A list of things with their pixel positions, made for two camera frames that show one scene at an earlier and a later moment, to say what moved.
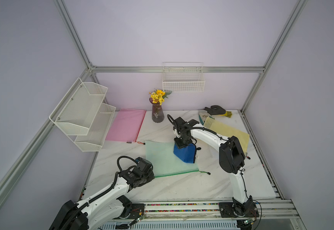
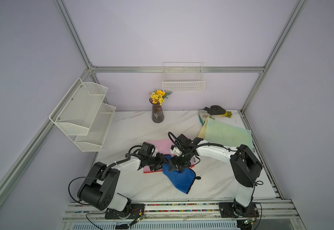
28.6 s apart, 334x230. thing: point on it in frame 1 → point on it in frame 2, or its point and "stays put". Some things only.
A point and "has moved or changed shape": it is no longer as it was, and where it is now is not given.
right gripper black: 180,145 → 178,163
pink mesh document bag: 126,125 → 163,146
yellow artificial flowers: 158,96 stays put
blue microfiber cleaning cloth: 186,154 has moved or changed shape
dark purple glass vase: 157,113 stays put
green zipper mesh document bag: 164,162 has moved or changed shape
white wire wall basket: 183,77 stays put
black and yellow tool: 216,109 stays put
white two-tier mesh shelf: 83,116 stays put
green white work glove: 203,114 stays put
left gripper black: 150,176 → 161,161
